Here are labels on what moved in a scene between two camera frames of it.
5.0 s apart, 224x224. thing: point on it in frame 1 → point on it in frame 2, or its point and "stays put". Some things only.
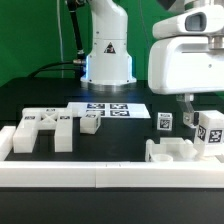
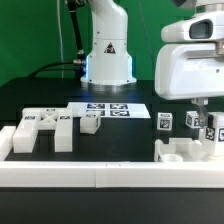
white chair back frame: x=32 y=120 stays put
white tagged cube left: x=164 y=121 stays put
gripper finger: x=190 y=118 → x=202 y=104
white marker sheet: x=112 y=110 stays put
